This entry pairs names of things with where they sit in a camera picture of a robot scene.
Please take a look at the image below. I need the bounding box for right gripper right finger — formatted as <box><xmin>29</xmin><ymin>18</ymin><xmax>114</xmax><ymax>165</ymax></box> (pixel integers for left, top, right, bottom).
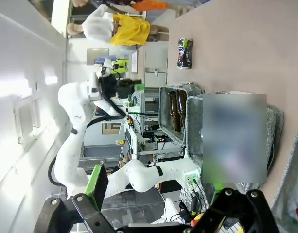
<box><xmin>187</xmin><ymin>183</ymin><xmax>280</xmax><ymax>233</ymax></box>

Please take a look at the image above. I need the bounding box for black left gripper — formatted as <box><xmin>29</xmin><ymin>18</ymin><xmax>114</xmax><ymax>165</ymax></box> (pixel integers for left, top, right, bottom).
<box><xmin>101</xmin><ymin>73</ymin><xmax>119</xmax><ymax>96</ymax></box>

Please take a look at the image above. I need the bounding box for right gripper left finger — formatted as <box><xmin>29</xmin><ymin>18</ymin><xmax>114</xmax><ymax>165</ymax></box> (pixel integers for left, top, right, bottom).
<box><xmin>35</xmin><ymin>163</ymin><xmax>130</xmax><ymax>233</ymax></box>

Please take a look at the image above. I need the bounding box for brown glass bottle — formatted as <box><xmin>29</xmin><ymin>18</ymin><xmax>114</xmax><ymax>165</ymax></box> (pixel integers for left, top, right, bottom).
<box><xmin>176</xmin><ymin>89</ymin><xmax>188</xmax><ymax>130</ymax></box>
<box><xmin>168</xmin><ymin>90</ymin><xmax>181</xmax><ymax>133</ymax></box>

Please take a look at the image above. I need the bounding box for grey fabric basket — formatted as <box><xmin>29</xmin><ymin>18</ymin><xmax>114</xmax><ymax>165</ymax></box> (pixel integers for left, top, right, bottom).
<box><xmin>183</xmin><ymin>93</ymin><xmax>285</xmax><ymax>193</ymax></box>
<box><xmin>269</xmin><ymin>125</ymin><xmax>298</xmax><ymax>233</ymax></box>
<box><xmin>158</xmin><ymin>82</ymin><xmax>204</xmax><ymax>148</ymax></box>

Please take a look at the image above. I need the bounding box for crushed black green can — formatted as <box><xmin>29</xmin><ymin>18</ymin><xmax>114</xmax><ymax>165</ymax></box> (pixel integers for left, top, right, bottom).
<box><xmin>176</xmin><ymin>38</ymin><xmax>194</xmax><ymax>70</ymax></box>

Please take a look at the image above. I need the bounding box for yellow emergency stop button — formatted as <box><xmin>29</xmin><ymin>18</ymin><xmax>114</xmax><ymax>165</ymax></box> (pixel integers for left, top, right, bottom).
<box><xmin>189</xmin><ymin>212</ymin><xmax>207</xmax><ymax>228</ymax></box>

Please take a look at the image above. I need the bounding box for white cabinet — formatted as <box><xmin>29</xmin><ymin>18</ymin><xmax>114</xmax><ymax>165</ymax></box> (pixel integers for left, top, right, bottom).
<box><xmin>143</xmin><ymin>50</ymin><xmax>169</xmax><ymax>88</ymax></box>

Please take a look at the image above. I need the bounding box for mannequin with yellow skirt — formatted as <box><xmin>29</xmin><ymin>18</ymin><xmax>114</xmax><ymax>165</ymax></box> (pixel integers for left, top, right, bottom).
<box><xmin>67</xmin><ymin>9</ymin><xmax>169</xmax><ymax>47</ymax></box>

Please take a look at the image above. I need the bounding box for mannequin in orange garment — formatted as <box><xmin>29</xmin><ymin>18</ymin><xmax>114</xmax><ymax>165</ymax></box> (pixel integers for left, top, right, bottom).
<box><xmin>72</xmin><ymin>0</ymin><xmax>195</xmax><ymax>12</ymax></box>

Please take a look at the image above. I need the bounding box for ceiling air vent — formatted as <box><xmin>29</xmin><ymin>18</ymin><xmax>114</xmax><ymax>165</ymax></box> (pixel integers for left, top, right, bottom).
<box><xmin>13</xmin><ymin>98</ymin><xmax>42</xmax><ymax>146</ymax></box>

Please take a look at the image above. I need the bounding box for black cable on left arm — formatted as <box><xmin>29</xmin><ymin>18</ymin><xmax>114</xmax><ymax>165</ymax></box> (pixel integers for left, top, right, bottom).
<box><xmin>87</xmin><ymin>72</ymin><xmax>128</xmax><ymax>127</ymax></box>

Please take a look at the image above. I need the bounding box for aluminium frame equipment rack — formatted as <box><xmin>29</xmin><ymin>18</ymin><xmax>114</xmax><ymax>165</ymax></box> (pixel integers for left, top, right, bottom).
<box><xmin>125</xmin><ymin>84</ymin><xmax>186</xmax><ymax>161</ymax></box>

